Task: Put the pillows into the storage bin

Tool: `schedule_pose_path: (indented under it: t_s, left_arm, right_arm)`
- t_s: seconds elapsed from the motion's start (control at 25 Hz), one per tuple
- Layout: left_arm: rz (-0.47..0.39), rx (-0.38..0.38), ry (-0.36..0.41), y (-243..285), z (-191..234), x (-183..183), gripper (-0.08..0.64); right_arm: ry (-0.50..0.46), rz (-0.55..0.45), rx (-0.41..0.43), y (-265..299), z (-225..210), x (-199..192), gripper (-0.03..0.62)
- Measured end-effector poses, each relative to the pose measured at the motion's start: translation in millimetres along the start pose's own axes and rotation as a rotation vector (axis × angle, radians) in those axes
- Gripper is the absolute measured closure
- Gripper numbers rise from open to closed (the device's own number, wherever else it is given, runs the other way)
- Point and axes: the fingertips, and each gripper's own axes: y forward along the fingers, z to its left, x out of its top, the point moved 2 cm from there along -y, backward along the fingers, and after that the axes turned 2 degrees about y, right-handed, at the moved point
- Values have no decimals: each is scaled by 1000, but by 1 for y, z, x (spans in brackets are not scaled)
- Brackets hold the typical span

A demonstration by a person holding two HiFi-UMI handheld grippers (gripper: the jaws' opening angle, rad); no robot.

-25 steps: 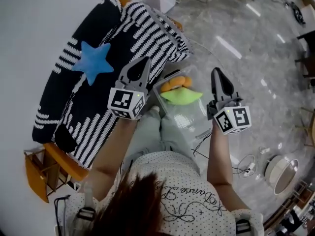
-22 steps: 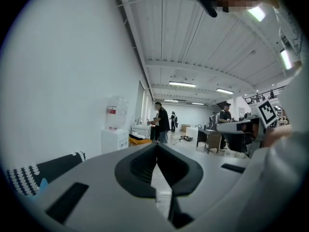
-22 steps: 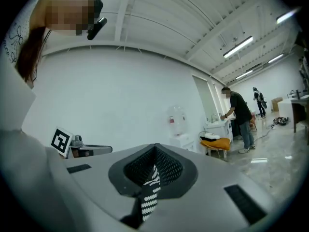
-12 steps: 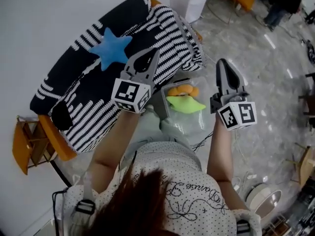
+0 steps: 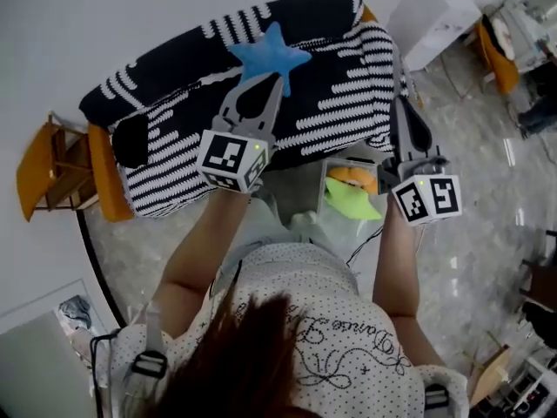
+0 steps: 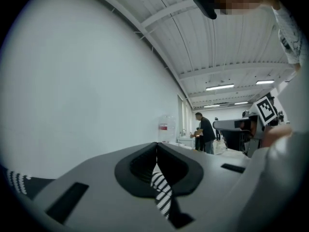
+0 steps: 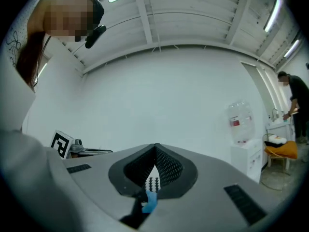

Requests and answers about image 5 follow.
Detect gray shoulder strap with buckle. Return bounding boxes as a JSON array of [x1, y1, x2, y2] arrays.
[[424, 381, 452, 411], [130, 302, 169, 381]]

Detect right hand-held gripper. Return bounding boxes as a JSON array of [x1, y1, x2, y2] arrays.
[[377, 96, 463, 227]]

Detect pile of clothes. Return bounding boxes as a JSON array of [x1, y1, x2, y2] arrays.
[[58, 296, 95, 334]]

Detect person's light jeans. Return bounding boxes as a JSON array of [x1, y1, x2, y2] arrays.
[[234, 185, 362, 278]]

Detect orange flower plush toy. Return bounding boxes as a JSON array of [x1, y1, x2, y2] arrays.
[[326, 166, 379, 196]]

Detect blue star plush toy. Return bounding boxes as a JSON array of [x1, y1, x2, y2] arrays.
[[228, 20, 313, 99]]

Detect person's right forearm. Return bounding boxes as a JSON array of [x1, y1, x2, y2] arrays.
[[372, 196, 445, 369]]

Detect green star plush toy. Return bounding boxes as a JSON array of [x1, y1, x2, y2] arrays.
[[324, 176, 383, 222]]

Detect black cushion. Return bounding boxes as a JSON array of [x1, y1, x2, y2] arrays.
[[111, 113, 151, 169]]

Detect person's white dotted shirt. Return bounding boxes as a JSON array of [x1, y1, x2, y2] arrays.
[[93, 241, 469, 418]]

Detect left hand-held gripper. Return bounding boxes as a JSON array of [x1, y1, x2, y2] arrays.
[[196, 74, 287, 193]]

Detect clear plastic storage bin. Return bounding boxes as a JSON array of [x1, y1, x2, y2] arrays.
[[316, 157, 393, 239]]

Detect white water dispenser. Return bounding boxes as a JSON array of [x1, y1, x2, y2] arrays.
[[385, 0, 484, 72]]

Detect black white striped blanket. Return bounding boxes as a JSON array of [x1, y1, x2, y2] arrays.
[[78, 0, 413, 218]]

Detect black backpack cable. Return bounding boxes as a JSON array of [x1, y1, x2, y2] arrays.
[[88, 327, 121, 418]]

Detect orange lounge chair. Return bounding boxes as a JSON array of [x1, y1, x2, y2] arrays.
[[472, 4, 523, 96]]

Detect person's left forearm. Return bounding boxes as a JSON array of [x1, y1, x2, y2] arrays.
[[154, 187, 253, 328]]

